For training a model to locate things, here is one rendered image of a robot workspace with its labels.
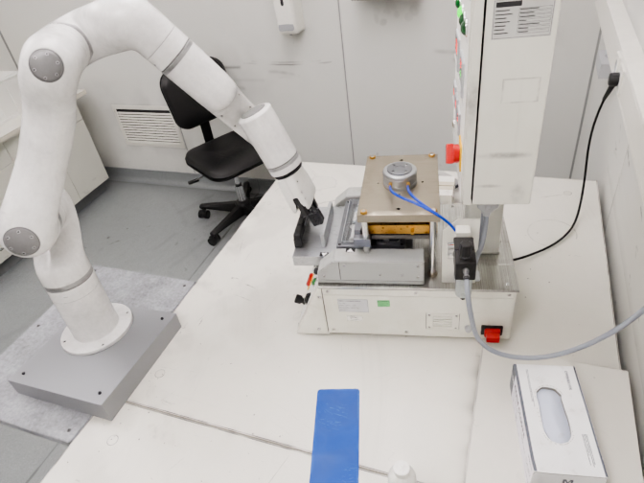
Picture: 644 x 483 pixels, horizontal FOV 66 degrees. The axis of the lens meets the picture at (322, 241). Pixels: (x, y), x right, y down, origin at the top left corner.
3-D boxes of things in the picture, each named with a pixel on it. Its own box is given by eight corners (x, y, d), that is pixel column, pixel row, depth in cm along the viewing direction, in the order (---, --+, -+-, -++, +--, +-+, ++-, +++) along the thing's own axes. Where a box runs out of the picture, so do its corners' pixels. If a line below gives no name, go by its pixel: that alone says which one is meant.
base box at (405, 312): (494, 254, 147) (498, 206, 136) (511, 354, 118) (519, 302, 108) (317, 253, 158) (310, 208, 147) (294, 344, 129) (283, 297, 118)
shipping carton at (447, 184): (456, 198, 172) (457, 175, 167) (450, 219, 163) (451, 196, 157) (402, 194, 178) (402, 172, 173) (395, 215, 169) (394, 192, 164)
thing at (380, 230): (435, 191, 129) (435, 158, 123) (437, 242, 112) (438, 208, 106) (369, 192, 132) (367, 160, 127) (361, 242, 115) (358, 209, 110)
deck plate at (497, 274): (500, 205, 137) (500, 202, 136) (519, 292, 110) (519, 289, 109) (336, 207, 146) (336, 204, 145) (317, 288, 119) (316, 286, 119)
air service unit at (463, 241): (469, 267, 111) (472, 214, 102) (473, 314, 100) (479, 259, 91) (445, 267, 112) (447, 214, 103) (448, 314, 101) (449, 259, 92)
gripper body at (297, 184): (277, 160, 125) (298, 195, 131) (267, 181, 117) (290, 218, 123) (303, 150, 122) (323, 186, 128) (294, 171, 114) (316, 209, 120)
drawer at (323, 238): (414, 216, 136) (413, 192, 131) (412, 269, 119) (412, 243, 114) (310, 218, 142) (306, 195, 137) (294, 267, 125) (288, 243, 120)
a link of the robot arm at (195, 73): (156, 68, 112) (256, 152, 128) (163, 73, 98) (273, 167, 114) (181, 37, 112) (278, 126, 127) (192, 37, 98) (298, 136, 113)
